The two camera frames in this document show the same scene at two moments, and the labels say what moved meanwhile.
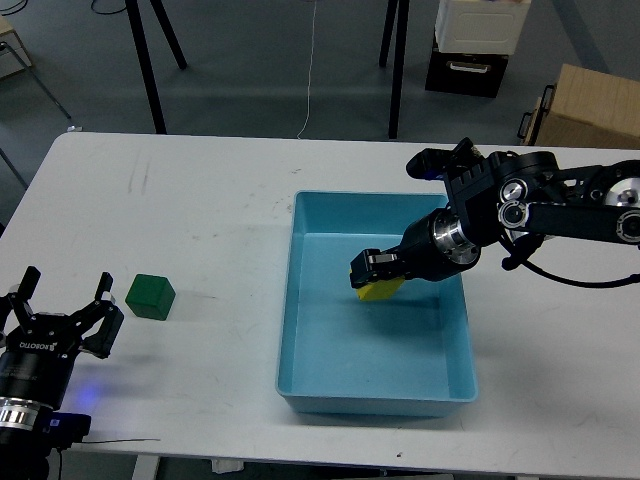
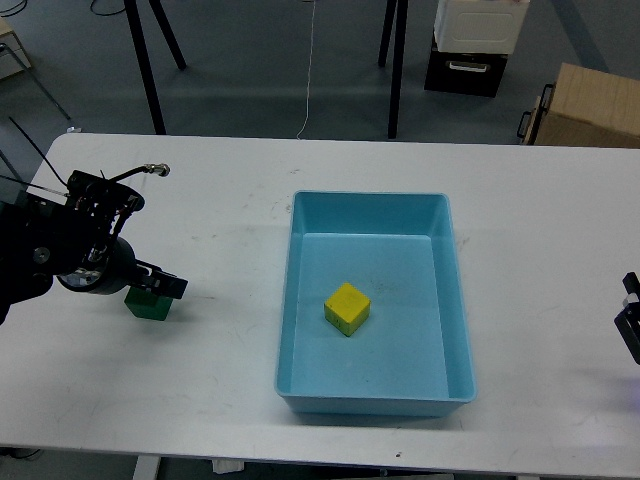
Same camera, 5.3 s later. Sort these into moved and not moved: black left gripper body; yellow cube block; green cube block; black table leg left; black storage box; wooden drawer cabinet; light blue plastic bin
Moved: yellow cube block; black left gripper body
Not moved: light blue plastic bin; green cube block; black table leg left; wooden drawer cabinet; black storage box
